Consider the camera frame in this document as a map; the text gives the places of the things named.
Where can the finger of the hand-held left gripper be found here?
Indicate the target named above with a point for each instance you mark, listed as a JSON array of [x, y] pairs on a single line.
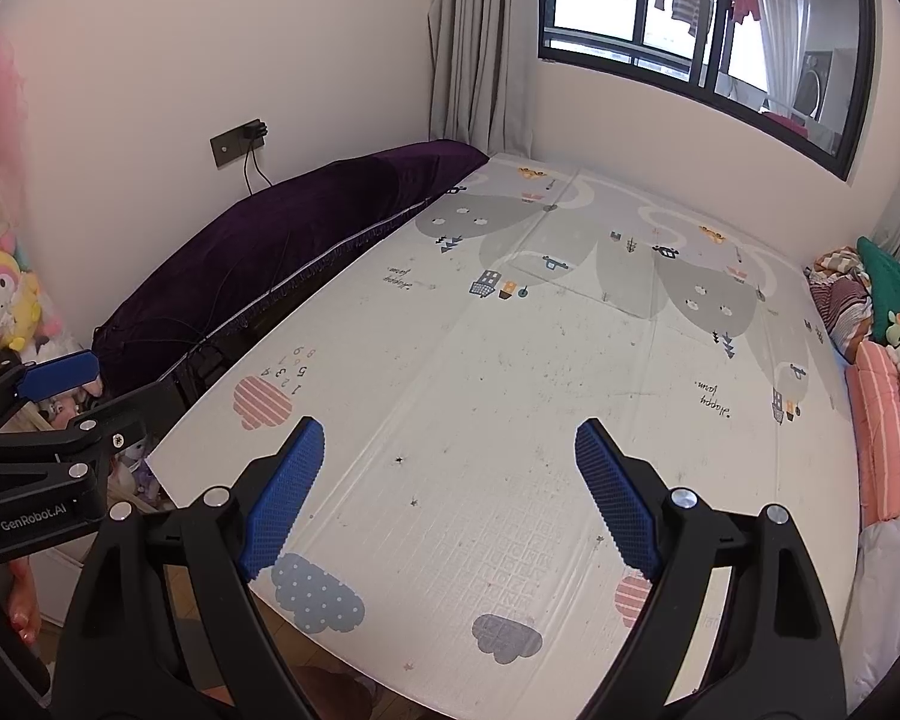
[[116, 420], [56, 376]]

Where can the striped crumpled blanket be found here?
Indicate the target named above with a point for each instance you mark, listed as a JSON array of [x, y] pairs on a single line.
[[840, 300]]

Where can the person's left hand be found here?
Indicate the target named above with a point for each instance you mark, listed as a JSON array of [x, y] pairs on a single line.
[[24, 604]]

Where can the purple velvet blanket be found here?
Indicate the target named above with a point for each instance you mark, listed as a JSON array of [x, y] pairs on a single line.
[[270, 240]]

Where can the white bedding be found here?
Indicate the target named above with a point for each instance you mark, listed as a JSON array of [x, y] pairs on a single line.
[[889, 600]]

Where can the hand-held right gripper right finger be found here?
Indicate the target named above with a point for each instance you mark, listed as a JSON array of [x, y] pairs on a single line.
[[619, 499]]

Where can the black framed window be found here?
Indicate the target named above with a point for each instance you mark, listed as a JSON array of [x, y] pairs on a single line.
[[645, 52]]

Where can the green pillow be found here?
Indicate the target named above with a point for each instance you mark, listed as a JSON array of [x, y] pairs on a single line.
[[889, 277]]

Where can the pink striped pillow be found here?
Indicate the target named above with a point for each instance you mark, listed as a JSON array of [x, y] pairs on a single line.
[[881, 435]]

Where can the dark wall socket plate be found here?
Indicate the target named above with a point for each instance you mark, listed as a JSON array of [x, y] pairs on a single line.
[[229, 144]]

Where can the washing machine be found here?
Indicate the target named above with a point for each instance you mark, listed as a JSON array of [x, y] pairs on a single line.
[[814, 86]]

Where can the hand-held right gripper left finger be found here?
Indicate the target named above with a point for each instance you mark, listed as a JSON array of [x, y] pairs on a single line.
[[281, 499]]

